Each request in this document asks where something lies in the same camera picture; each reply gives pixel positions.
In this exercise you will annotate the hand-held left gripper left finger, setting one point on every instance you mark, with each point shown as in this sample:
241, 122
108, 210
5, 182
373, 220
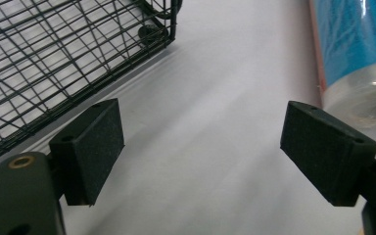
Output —
88, 153

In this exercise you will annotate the blue plastic-wrapped roll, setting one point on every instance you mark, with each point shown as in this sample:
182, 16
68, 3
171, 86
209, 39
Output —
355, 49

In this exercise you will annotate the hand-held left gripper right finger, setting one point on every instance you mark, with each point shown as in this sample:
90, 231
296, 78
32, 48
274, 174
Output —
326, 153

